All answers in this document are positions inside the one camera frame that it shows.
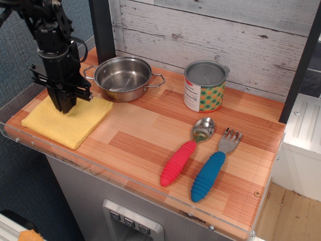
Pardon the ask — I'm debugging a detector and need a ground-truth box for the white toy sink unit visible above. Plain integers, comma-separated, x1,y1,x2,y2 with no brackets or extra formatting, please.
271,94,320,201

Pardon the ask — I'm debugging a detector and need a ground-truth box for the black braided cable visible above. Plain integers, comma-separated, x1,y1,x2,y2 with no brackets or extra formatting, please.
0,6,13,28

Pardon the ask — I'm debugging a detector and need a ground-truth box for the black vertical post right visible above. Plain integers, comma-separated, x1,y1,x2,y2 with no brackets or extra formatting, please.
279,1,320,124

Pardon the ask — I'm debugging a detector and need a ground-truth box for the red handled spoon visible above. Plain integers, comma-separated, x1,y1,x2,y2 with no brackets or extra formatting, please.
160,117,215,187

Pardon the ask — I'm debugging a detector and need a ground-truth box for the orange object bottom corner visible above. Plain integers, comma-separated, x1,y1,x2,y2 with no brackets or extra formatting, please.
18,229,44,241

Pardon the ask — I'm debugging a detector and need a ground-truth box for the yellow cloth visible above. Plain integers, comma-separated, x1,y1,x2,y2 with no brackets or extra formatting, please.
22,97,113,150

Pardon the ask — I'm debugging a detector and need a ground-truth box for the small steel pot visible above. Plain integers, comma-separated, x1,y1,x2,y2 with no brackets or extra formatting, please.
83,57,166,102

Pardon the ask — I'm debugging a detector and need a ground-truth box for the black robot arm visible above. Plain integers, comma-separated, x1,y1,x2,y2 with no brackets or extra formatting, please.
1,1,93,113

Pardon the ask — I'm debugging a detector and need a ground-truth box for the black vertical post left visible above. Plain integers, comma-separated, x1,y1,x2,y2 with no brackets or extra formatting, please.
89,0,116,64

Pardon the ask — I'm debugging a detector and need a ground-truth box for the clear acrylic table guard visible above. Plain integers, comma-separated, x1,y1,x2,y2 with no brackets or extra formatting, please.
0,41,286,241

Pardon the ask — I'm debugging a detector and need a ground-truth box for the blue handled fork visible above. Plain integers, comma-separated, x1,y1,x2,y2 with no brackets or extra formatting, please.
191,128,242,202

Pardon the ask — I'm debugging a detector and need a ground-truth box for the toy food can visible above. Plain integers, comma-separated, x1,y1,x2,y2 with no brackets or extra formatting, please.
184,60,230,113

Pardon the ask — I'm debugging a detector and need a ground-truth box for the grey toy fridge cabinet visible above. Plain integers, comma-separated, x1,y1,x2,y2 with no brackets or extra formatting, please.
46,154,241,241

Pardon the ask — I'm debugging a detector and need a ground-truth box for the black vertical post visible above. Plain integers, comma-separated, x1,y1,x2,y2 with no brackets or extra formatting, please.
279,1,320,124
89,0,116,64

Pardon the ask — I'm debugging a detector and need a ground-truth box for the black and white base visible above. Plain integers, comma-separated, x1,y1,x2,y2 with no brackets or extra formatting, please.
1,210,38,240

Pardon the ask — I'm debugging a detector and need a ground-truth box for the silver dispenser button panel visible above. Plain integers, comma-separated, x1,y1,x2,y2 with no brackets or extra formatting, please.
102,199,165,240

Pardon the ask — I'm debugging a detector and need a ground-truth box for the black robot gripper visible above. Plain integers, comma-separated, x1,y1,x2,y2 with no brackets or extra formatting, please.
30,41,93,113

